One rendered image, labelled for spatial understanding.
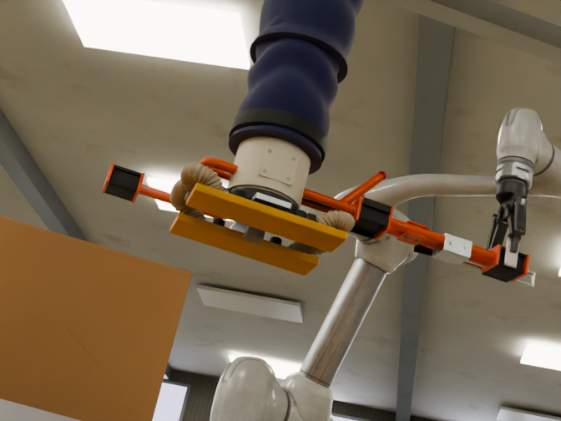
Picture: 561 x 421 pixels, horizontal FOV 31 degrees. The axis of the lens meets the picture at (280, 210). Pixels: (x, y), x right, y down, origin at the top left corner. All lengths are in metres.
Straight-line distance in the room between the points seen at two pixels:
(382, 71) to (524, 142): 4.40
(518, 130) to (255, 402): 1.00
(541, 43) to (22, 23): 4.03
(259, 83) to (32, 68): 5.91
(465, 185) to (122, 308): 1.15
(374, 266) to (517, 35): 2.14
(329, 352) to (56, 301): 1.19
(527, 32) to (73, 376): 3.39
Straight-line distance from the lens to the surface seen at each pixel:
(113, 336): 1.94
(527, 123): 2.60
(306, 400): 2.93
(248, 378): 2.83
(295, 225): 2.15
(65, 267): 1.97
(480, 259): 2.47
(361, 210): 2.32
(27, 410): 1.74
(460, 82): 6.90
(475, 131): 7.43
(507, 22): 4.86
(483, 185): 2.76
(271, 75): 2.34
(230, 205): 2.13
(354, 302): 2.96
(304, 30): 2.38
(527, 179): 2.54
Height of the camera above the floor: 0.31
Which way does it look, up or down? 23 degrees up
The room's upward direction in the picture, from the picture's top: 13 degrees clockwise
